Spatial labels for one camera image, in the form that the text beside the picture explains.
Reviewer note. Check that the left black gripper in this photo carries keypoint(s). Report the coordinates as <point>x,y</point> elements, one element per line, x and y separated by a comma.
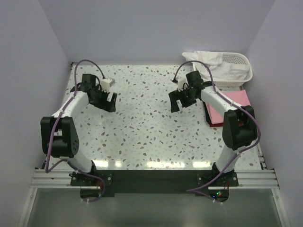
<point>107,106</point>

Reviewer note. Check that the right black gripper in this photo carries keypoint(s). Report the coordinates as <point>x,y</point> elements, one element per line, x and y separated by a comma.
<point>176,95</point>

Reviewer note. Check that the pink t shirt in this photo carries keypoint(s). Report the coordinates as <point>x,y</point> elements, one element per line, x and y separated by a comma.
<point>216,106</point>

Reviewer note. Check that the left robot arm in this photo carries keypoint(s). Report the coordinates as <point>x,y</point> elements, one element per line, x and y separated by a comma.
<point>60,141</point>

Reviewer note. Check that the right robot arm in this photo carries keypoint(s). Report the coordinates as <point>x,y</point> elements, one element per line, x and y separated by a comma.
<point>240,129</point>

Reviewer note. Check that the black folded t shirt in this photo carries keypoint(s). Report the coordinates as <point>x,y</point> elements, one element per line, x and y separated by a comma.
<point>208,119</point>

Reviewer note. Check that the red folded t shirt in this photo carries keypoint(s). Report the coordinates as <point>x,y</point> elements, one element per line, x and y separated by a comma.
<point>214,119</point>

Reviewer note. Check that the white t shirt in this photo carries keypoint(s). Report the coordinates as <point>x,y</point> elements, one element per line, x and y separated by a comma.
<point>224,66</point>

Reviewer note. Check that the white laundry basket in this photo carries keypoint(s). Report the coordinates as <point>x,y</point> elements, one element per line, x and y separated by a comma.
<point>234,83</point>

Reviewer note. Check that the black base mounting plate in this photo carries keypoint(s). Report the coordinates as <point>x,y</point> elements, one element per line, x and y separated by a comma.
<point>108,183</point>

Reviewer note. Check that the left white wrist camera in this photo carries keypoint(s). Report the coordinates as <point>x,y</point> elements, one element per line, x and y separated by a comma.
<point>106,84</point>

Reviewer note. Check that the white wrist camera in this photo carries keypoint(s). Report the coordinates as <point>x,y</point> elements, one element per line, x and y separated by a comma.
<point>106,84</point>
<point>182,84</point>

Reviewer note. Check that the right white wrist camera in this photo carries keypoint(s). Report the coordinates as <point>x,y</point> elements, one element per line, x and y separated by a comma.
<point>182,84</point>

